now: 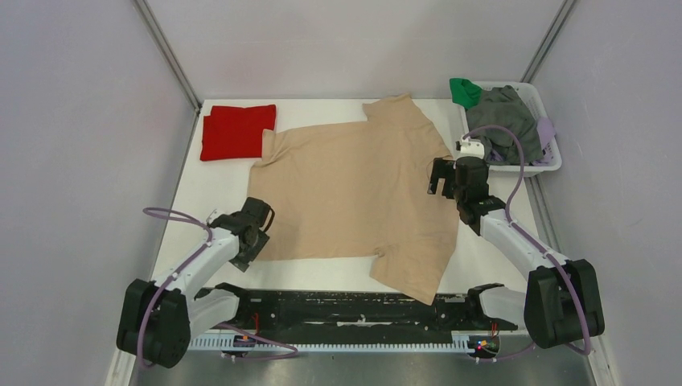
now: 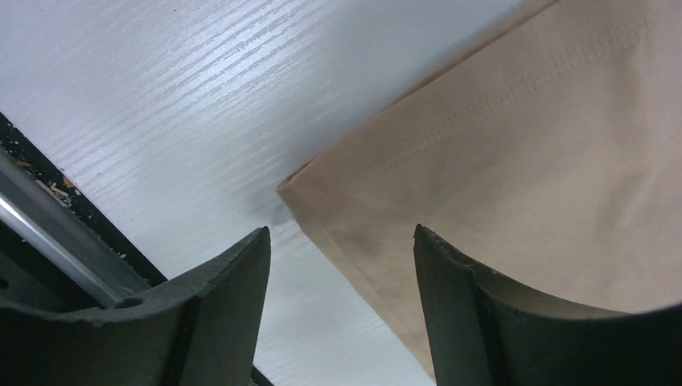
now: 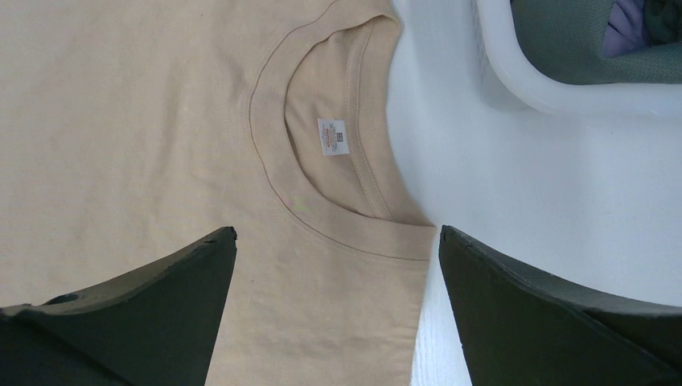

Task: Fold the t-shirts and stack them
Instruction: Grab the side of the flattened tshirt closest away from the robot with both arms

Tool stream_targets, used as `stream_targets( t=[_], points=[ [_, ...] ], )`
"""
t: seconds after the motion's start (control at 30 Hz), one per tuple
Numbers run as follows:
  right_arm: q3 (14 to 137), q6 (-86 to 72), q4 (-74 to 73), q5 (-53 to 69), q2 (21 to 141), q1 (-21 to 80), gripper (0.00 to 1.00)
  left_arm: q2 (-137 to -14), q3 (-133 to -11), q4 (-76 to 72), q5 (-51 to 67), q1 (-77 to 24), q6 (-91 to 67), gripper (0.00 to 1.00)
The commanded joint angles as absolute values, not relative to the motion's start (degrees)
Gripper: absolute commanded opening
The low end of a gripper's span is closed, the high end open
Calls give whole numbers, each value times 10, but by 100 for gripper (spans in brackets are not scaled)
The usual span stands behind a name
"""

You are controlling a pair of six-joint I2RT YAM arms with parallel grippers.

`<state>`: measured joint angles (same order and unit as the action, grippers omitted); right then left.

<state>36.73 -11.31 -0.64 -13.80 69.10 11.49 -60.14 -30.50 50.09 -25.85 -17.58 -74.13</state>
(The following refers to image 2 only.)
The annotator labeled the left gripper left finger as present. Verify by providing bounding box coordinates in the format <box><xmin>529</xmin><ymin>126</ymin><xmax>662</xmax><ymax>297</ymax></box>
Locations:
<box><xmin>1</xmin><ymin>227</ymin><xmax>271</xmax><ymax>385</ymax></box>

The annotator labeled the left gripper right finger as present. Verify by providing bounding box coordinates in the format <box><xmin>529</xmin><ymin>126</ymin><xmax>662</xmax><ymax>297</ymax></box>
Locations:
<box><xmin>413</xmin><ymin>225</ymin><xmax>681</xmax><ymax>385</ymax></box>

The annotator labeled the beige t shirt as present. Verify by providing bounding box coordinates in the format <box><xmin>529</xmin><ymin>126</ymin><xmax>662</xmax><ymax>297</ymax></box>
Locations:
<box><xmin>277</xmin><ymin>1</ymin><xmax>681</xmax><ymax>374</ymax></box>

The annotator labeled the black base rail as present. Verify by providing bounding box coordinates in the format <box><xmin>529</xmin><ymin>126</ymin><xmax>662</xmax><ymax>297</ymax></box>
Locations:
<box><xmin>1</xmin><ymin>118</ymin><xmax>268</xmax><ymax>385</ymax></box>

